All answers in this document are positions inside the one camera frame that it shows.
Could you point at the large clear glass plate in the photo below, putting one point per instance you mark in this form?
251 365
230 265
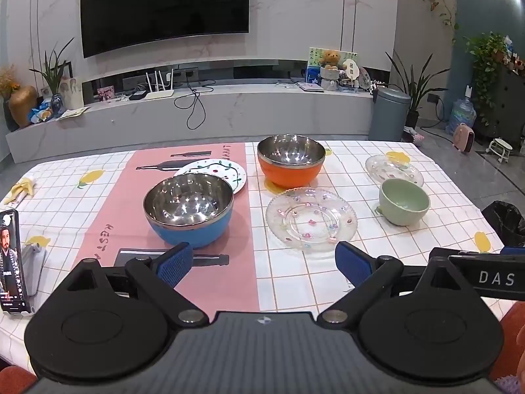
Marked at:
311 219

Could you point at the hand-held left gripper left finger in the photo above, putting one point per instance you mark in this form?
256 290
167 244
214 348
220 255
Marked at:
176 263

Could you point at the red cloth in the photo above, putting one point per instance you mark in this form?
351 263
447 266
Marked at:
514 328
10 379

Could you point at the black trash bag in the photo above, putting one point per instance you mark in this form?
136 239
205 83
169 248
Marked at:
504 221

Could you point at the grey trash can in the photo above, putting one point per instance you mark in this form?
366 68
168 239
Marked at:
387 115

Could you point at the blue steel bowl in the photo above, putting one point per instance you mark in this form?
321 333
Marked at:
188 205

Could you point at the orange steel bowl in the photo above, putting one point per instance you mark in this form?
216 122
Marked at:
291 160

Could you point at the decorative display plate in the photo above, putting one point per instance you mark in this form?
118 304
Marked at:
364 78

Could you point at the green leafy plant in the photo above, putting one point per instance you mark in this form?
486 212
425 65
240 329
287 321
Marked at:
52 69

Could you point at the white round fan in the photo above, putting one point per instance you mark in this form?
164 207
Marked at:
350 69

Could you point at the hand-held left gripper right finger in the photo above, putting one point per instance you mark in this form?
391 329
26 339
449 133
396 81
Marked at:
348 263

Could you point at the dried flowers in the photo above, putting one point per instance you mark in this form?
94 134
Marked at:
7 78

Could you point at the white phone stand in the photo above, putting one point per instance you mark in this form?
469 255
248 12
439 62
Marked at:
35 262

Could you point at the pink heater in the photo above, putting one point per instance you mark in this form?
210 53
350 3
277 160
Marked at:
463 137

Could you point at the dark cabinet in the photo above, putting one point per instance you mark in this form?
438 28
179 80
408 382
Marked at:
508 102

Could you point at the grey jar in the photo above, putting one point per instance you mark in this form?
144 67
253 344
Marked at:
329 78

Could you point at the landscape picture board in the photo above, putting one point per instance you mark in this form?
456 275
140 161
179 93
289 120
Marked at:
313 61

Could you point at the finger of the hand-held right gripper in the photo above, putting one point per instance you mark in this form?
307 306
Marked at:
513 250

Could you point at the brown teddy bear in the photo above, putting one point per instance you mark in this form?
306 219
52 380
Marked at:
330 59

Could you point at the small clear glass plate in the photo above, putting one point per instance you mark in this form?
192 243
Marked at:
389 168

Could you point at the blue water bottle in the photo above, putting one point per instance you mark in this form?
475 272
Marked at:
461 117

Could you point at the papers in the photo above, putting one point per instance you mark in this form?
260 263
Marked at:
74 113

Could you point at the pink placemat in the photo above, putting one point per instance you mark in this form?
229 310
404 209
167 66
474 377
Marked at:
131 197

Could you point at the white router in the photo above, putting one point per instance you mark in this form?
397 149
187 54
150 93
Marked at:
158 92

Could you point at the checkered lemon tablecloth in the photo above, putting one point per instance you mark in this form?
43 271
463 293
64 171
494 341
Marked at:
61 205

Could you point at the white stool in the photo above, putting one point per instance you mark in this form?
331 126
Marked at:
499 147

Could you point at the gold vase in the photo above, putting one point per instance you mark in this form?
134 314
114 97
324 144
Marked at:
22 104

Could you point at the potted snake plant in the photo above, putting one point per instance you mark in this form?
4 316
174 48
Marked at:
412 90

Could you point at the smartphone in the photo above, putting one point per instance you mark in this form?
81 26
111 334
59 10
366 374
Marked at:
10 262

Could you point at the white patterned plate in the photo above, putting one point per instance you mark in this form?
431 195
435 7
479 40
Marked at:
225 171

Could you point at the black television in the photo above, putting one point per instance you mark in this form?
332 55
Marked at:
164 8

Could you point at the pink photo frame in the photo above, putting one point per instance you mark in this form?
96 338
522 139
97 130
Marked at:
106 92

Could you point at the black box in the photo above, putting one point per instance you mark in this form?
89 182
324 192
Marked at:
137 95

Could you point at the blue white vase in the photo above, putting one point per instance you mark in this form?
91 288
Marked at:
57 102

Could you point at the yellow cloth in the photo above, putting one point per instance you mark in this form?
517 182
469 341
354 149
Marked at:
22 188

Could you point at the pink tablet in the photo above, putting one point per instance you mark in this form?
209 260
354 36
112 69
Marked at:
309 87

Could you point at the green ceramic bowl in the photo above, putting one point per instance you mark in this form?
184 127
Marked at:
404 203

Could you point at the marble media console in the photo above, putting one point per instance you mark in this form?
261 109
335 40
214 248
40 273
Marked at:
246 111

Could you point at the green ivy plant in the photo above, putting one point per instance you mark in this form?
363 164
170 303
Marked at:
488 61

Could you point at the white patterned vase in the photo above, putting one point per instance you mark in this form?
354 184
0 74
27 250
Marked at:
69 88

